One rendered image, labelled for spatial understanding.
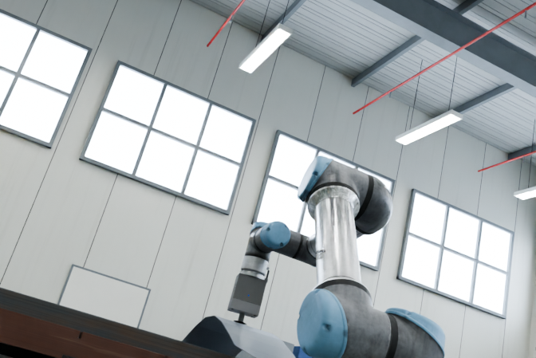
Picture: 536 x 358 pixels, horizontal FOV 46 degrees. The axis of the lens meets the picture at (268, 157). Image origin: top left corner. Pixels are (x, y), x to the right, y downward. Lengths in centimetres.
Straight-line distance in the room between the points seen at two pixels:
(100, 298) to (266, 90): 465
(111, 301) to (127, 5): 493
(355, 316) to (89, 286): 886
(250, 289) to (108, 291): 813
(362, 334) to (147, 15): 1045
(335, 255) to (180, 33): 1028
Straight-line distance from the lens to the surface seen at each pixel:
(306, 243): 180
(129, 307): 997
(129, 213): 1015
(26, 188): 1001
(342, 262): 123
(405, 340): 116
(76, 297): 984
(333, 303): 111
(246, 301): 184
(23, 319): 136
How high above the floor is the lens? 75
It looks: 22 degrees up
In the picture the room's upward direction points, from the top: 15 degrees clockwise
